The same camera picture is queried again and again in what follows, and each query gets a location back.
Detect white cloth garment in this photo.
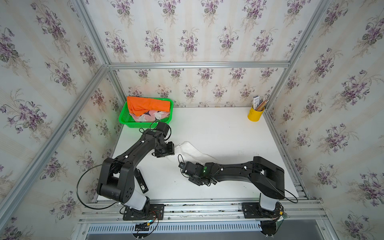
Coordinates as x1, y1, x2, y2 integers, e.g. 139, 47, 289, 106
175, 142, 218, 165

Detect pink shark print shorts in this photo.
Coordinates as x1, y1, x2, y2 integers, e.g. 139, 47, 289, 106
130, 110, 170, 123

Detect orange shorts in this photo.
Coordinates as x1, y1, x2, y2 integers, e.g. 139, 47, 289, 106
127, 97, 171, 117

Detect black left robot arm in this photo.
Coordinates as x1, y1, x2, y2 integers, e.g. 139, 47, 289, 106
76, 122, 175, 215

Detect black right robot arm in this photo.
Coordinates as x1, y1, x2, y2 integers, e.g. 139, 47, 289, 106
178, 154, 291, 212

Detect black remote-like device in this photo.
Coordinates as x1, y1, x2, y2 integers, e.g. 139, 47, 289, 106
134, 168, 149, 194

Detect green plastic basket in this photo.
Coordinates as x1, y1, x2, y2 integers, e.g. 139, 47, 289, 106
119, 98, 174, 129

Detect small green-lit circuit board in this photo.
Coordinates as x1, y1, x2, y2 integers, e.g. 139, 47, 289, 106
134, 222, 151, 233

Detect yellow pen cup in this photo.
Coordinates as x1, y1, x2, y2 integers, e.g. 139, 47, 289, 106
248, 107, 265, 122

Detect pencils in cup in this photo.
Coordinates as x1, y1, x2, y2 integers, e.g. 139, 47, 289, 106
252, 96, 269, 112

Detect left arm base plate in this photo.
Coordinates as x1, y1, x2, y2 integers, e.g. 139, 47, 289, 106
123, 204, 165, 221

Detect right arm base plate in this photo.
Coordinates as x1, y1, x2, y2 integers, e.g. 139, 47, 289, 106
242, 202, 284, 220

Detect aluminium front rail frame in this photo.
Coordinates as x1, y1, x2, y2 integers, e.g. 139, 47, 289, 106
71, 199, 338, 240

